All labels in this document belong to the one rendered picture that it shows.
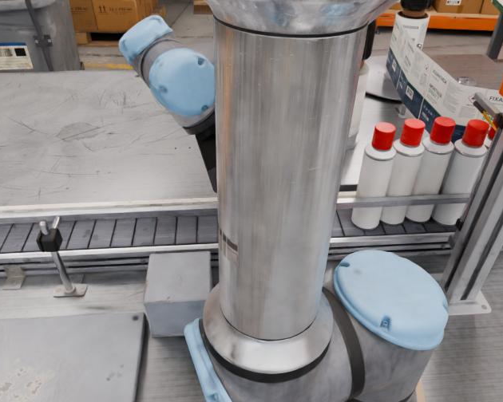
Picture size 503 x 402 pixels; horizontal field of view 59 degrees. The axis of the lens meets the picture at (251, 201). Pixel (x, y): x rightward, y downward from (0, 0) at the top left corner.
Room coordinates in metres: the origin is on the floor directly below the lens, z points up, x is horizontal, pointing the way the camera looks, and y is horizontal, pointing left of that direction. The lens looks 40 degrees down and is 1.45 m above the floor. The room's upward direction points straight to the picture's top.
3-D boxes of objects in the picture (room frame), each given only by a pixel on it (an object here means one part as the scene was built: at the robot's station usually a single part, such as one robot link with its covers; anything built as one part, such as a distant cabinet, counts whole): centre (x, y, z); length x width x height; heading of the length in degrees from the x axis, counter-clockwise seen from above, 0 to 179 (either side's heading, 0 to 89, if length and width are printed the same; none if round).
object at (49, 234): (0.52, 0.32, 0.91); 0.07 x 0.03 x 0.16; 4
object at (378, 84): (1.25, -0.43, 0.89); 0.31 x 0.31 x 0.01
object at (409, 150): (0.64, -0.26, 0.98); 0.05 x 0.05 x 0.20
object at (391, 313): (0.29, -0.13, 1.04); 0.13 x 0.12 x 0.14; 112
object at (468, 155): (0.63, -0.37, 0.98); 0.05 x 0.05 x 0.20
